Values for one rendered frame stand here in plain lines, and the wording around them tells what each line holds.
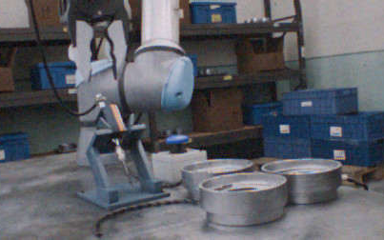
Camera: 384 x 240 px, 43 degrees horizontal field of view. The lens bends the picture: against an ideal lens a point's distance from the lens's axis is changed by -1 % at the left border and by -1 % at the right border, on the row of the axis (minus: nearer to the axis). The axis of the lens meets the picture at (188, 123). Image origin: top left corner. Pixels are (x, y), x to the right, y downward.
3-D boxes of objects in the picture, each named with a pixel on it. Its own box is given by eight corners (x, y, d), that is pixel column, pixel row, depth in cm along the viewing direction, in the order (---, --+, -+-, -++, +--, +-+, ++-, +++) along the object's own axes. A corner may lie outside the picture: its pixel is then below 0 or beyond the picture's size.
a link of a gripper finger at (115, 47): (120, 77, 83) (105, 23, 82) (135, 74, 78) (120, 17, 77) (103, 82, 82) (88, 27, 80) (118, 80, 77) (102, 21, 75)
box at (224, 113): (250, 128, 501) (247, 85, 497) (207, 134, 474) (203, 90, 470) (225, 126, 538) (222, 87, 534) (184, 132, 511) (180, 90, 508)
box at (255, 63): (289, 70, 524) (287, 34, 521) (253, 72, 504) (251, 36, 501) (268, 71, 560) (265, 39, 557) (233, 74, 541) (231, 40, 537)
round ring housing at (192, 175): (268, 187, 73) (265, 159, 73) (231, 204, 65) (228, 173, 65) (209, 183, 80) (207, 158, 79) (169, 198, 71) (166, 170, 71)
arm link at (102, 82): (91, 117, 121) (86, 63, 120) (143, 113, 118) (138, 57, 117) (70, 122, 110) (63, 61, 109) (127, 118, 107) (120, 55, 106)
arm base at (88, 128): (68, 162, 118) (64, 121, 117) (126, 152, 125) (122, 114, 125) (90, 169, 105) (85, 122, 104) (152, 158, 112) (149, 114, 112)
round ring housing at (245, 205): (306, 216, 57) (304, 181, 56) (225, 233, 53) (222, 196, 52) (259, 199, 66) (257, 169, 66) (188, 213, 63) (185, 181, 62)
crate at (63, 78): (87, 87, 455) (85, 63, 453) (102, 85, 422) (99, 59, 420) (30, 91, 428) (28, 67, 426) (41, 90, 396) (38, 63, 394)
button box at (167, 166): (209, 176, 85) (206, 149, 85) (172, 184, 82) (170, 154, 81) (185, 171, 92) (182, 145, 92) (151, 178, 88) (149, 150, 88)
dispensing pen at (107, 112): (128, 182, 70) (92, 88, 77) (119, 195, 73) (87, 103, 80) (142, 179, 71) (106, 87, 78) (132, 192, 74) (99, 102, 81)
